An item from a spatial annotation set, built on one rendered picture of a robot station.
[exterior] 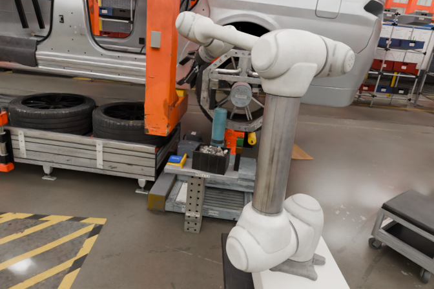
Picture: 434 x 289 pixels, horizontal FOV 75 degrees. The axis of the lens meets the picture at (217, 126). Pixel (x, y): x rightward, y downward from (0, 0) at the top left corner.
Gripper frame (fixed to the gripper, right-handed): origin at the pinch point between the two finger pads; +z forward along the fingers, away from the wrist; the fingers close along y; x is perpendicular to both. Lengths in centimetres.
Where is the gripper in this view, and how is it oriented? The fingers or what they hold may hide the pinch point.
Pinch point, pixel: (180, 73)
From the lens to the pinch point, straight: 156.8
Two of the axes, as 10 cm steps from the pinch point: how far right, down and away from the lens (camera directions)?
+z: -6.7, 3.1, 6.7
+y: -0.3, 8.9, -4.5
